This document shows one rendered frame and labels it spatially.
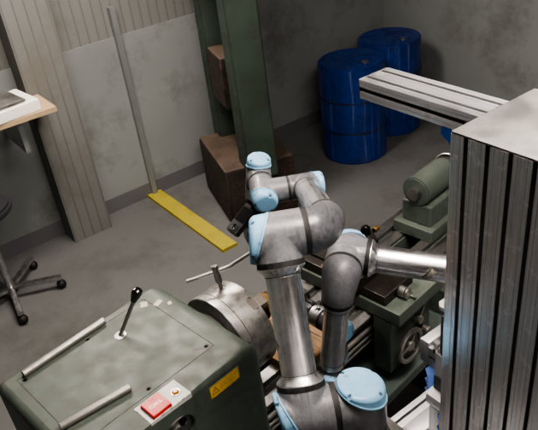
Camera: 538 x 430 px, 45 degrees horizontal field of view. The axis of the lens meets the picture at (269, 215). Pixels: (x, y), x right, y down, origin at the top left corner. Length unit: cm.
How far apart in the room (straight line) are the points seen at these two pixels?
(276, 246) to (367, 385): 39
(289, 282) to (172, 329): 59
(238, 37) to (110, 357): 261
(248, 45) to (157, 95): 118
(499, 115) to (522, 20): 429
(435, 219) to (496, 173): 178
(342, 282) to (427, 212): 109
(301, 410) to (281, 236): 40
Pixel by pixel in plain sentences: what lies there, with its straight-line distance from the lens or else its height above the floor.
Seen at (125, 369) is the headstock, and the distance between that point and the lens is 193.
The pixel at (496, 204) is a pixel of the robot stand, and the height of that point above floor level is 192.
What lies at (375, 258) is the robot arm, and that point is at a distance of 195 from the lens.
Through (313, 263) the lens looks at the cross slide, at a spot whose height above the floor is 97.
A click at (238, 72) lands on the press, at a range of 421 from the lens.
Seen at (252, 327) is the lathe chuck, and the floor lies 117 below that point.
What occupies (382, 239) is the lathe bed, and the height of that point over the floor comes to 84.
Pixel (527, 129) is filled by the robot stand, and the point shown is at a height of 203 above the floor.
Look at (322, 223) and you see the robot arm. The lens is 151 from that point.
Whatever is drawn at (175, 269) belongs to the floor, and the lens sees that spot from 443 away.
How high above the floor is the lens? 255
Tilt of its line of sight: 32 degrees down
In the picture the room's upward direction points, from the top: 8 degrees counter-clockwise
